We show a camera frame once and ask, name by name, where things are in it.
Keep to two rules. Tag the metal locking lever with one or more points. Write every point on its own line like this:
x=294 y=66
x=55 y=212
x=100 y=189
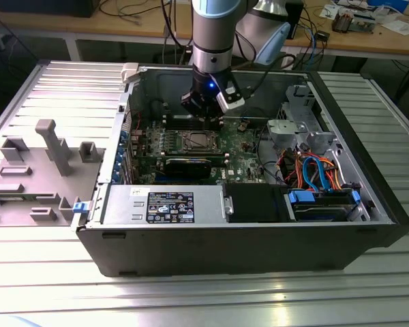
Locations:
x=201 y=132
x=204 y=150

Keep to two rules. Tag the silver CPU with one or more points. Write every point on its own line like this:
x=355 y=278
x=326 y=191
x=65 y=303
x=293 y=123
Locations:
x=201 y=140

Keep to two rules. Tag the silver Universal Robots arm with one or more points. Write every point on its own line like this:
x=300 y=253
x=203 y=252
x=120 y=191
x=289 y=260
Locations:
x=213 y=34

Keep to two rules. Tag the black RAM slot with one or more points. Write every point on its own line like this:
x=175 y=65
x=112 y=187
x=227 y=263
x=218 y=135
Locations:
x=172 y=122
x=172 y=128
x=172 y=125
x=172 y=119

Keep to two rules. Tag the CPU socket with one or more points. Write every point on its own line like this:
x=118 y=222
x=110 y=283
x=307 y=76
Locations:
x=221 y=143

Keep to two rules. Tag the round coin battery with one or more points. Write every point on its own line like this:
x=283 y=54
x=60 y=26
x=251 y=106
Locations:
x=242 y=127

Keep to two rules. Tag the black graphics card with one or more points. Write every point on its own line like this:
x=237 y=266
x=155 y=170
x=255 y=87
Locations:
x=187 y=167

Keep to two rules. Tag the green motherboard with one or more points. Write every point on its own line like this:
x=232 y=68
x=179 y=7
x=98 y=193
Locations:
x=240 y=163

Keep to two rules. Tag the beige plastic block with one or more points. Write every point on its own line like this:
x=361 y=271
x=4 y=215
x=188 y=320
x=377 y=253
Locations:
x=129 y=71

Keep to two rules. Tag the grey metal drive cage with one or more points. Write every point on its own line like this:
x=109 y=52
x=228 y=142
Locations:
x=294 y=102

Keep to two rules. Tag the white label sheet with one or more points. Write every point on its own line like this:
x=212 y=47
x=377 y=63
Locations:
x=289 y=62

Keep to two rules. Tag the blue expansion card retainer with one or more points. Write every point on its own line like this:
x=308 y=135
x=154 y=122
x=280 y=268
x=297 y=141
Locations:
x=117 y=168

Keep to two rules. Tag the wooden workbench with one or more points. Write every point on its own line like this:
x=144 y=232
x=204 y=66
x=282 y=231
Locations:
x=122 y=29

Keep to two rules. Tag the black power supply label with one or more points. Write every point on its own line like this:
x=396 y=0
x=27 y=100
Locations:
x=170 y=207

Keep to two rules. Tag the small white handwritten sticker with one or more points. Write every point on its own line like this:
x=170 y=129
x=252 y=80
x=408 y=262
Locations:
x=135 y=190

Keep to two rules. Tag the black tower box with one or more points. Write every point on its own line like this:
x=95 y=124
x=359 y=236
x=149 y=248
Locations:
x=296 y=17

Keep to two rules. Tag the grey power supply unit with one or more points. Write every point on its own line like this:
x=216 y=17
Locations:
x=122 y=204

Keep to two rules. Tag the small black box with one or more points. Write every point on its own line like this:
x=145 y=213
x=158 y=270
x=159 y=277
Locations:
x=322 y=35

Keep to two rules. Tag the black PC case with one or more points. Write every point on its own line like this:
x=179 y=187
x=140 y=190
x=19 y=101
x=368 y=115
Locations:
x=225 y=248

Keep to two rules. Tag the white paper sheet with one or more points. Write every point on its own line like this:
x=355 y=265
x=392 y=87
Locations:
x=330 y=12
x=400 y=27

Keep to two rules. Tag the hard disk in blue carrier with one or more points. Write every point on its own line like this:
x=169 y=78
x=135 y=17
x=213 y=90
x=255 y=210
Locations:
x=322 y=208

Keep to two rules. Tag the metal heatsink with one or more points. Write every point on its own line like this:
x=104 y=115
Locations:
x=342 y=21

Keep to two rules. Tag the blue plastic case latch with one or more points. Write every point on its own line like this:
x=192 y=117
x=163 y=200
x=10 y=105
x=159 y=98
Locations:
x=81 y=207

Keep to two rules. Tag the loose circuit board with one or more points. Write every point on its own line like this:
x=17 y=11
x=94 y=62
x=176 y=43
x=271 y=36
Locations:
x=364 y=23

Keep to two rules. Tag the large black box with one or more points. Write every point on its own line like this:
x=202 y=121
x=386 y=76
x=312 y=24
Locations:
x=44 y=7

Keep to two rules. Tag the grey parts rack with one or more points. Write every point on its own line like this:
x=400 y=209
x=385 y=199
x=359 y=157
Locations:
x=37 y=185

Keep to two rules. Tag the blue box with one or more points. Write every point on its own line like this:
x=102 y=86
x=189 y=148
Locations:
x=388 y=2

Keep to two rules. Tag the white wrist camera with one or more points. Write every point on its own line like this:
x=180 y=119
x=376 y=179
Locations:
x=230 y=100

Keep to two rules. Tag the grey plastic drive bracket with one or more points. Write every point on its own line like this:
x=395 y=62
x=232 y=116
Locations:
x=286 y=131

